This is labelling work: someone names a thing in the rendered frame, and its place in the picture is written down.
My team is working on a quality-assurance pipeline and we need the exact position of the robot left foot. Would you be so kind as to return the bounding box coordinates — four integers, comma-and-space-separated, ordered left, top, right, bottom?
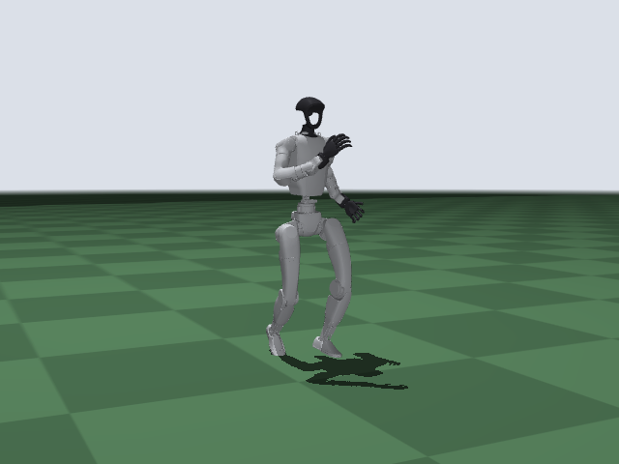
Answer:
312, 336, 341, 358

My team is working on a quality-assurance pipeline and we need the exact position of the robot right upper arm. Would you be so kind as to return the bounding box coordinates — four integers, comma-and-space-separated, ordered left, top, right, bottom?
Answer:
274, 137, 296, 187

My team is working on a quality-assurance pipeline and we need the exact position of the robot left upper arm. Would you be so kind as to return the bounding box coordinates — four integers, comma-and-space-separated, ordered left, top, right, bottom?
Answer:
326, 137, 334, 177

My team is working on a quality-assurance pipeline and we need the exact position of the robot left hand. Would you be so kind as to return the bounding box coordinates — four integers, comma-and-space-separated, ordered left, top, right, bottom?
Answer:
336, 193, 365, 223

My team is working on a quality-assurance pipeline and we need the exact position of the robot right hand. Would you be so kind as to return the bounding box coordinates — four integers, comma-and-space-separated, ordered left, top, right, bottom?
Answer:
318, 133, 352, 169

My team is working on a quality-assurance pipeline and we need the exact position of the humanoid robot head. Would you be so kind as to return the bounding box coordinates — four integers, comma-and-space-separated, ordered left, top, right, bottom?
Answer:
295, 97, 325, 137

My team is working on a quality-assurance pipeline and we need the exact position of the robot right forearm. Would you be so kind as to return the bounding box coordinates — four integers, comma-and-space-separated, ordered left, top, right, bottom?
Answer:
275, 156, 326, 182

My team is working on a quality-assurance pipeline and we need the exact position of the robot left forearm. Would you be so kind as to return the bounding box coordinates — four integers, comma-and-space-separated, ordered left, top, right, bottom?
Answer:
325, 168, 344, 204

